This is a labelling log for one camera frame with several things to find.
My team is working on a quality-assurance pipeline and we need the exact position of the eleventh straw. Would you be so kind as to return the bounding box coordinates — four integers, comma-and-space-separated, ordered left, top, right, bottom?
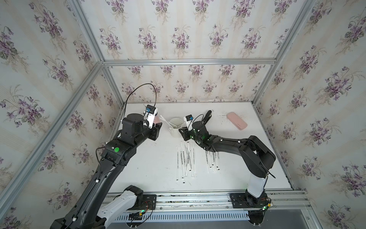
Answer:
191, 143, 197, 177

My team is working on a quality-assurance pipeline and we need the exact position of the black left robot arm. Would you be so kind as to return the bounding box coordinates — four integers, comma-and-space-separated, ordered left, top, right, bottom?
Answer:
51, 114, 162, 229

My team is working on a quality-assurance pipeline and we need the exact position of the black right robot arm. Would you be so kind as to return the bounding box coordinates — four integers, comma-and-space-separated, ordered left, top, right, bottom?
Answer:
179, 121, 276, 200

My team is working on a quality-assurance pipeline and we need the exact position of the bundle of wrapped straws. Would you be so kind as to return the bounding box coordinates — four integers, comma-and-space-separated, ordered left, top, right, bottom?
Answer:
160, 115, 184, 129

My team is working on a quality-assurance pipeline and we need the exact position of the white straw cup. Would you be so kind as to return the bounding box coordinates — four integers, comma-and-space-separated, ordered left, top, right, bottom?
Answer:
169, 117, 184, 138

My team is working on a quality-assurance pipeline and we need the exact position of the black stapler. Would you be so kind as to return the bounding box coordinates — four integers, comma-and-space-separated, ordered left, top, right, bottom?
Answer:
201, 110, 212, 125

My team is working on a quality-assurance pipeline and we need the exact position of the pink eraser case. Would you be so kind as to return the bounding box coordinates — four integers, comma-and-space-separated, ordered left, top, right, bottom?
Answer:
226, 112, 248, 130

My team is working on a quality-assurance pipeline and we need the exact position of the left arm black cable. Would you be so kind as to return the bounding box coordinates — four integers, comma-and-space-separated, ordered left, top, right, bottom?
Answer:
123, 83, 158, 115

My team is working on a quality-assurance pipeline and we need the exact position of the aluminium mounting rail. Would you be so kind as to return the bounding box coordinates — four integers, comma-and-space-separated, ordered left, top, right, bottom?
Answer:
144, 189, 312, 212

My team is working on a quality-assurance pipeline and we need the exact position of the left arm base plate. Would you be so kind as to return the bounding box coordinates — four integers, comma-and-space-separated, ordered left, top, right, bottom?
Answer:
128, 194, 157, 210

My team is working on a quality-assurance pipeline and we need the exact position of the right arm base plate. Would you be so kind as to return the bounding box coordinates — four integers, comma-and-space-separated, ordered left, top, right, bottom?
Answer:
229, 191, 272, 210

